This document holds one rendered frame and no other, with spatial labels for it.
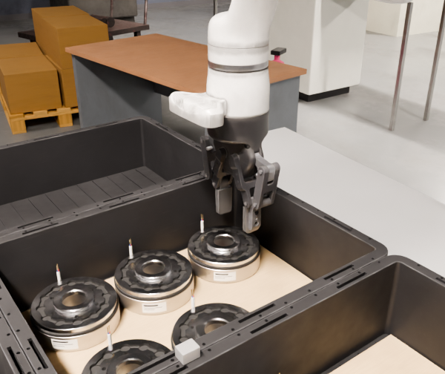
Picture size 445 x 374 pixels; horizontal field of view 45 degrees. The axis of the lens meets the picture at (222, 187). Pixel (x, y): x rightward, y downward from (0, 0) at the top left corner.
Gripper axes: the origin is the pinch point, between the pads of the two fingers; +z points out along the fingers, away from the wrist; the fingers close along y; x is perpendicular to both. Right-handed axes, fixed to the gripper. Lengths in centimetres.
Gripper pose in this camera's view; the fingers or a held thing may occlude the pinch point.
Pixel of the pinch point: (236, 211)
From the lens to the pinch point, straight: 70.8
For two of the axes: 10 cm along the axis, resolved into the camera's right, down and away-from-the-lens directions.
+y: -5.8, -3.5, 7.4
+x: -8.2, 2.6, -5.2
